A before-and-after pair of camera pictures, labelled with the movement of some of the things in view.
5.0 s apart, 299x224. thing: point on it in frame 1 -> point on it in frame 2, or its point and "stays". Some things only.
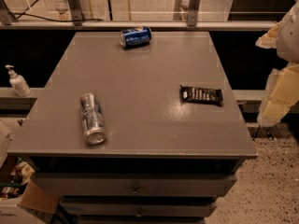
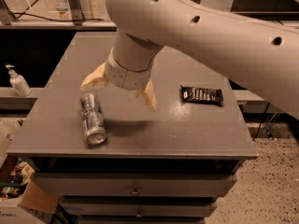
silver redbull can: [92, 118] stays
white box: [10, 213] stays
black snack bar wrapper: [205, 95] stays
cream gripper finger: [269, 39] -> [119, 76]
